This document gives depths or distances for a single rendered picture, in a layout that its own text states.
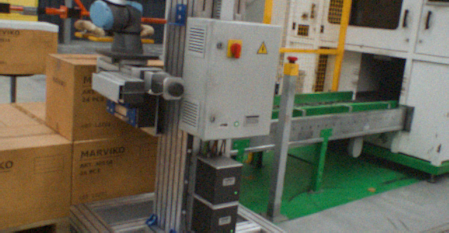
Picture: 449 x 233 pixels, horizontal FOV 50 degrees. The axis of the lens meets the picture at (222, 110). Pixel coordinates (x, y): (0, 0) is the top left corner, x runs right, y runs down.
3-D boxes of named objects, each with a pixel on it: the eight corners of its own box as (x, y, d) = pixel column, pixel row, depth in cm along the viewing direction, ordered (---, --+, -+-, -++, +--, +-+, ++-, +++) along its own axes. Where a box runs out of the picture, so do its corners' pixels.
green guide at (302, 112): (392, 109, 437) (394, 99, 436) (403, 111, 430) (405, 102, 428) (267, 121, 334) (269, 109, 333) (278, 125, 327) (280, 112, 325)
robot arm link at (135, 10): (146, 31, 227) (148, 2, 224) (128, 31, 215) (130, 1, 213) (126, 29, 232) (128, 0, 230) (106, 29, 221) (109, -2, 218)
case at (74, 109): (138, 117, 315) (142, 55, 307) (171, 132, 284) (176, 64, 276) (44, 123, 277) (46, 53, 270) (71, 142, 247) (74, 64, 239)
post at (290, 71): (272, 213, 319) (291, 62, 300) (279, 217, 314) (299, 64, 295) (264, 215, 315) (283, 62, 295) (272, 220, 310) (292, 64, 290)
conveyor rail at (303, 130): (398, 127, 434) (402, 107, 430) (403, 128, 430) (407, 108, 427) (189, 158, 285) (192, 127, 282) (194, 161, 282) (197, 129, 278)
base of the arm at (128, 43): (149, 54, 225) (150, 33, 223) (118, 53, 216) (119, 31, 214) (135, 50, 237) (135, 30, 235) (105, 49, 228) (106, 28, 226)
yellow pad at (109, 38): (145, 41, 278) (146, 33, 277) (153, 43, 270) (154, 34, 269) (88, 39, 257) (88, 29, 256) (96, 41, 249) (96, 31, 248)
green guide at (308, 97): (343, 97, 477) (344, 88, 475) (352, 100, 469) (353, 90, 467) (218, 105, 374) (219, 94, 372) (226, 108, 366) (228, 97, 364)
